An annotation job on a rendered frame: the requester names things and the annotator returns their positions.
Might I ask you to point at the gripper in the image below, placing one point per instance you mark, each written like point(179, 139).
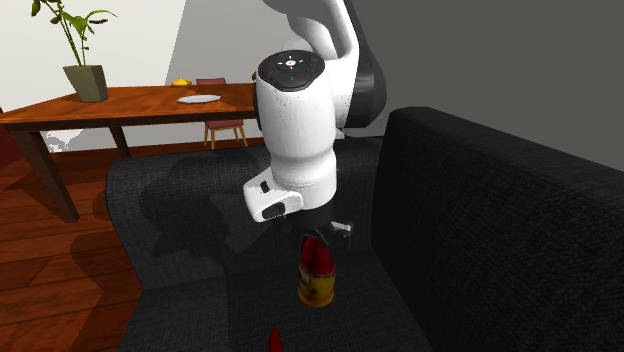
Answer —
point(312, 222)

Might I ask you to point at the red and yellow bottle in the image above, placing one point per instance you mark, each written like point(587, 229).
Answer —
point(317, 278)

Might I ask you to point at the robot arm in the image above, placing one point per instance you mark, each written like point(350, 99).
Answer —
point(297, 141)

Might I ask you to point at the small red object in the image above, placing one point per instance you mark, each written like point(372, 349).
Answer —
point(276, 341)

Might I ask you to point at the red wooden chair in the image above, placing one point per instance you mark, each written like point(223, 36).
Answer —
point(224, 124)

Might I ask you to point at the white plate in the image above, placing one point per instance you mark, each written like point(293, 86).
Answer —
point(198, 99)

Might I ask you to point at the dark grey sofa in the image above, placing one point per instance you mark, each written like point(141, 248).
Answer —
point(487, 234)

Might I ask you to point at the wooden dining table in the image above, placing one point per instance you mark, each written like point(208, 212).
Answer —
point(122, 109)

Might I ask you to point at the potted green plant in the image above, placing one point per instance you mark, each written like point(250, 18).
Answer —
point(86, 80)

